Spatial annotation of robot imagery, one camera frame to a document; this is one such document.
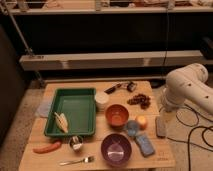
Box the silver fork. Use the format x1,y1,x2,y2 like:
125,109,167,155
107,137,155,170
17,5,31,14
59,156,95,166

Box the white cylindrical container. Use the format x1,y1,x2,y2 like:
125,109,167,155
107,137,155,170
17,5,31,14
95,92,109,111

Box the purple bowl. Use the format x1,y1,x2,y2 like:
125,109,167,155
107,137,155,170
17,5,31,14
101,133,132,167

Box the grey rectangular block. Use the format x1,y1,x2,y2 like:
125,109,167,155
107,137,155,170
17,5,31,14
155,116,166,138

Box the small dark box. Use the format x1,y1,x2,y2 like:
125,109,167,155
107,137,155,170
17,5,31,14
127,82,137,92

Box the red bowl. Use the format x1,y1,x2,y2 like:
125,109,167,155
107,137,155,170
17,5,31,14
105,104,129,127

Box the black marker pen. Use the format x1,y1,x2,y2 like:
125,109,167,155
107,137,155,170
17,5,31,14
104,84,121,94

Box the blue sponge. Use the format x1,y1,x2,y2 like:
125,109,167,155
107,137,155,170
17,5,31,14
135,134,155,157

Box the bunch of dark grapes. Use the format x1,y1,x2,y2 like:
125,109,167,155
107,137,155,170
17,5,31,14
127,93,151,109

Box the grey cloth beside table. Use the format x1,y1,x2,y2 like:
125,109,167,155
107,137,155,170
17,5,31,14
35,100,51,117

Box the green plastic tray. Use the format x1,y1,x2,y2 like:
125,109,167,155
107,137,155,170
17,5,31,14
44,88,96,137

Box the wooden shelf rack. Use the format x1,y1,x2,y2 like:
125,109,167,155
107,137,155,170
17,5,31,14
0,0,213,76

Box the small metal cup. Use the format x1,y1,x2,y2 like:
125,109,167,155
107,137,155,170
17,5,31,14
69,135,83,151

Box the black cables on floor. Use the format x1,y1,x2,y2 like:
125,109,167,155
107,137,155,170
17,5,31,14
158,83,213,171

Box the yellow red apple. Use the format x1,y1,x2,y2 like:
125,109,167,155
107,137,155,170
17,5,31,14
135,115,148,130

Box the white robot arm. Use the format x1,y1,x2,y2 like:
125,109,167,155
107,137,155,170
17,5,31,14
161,63,213,115

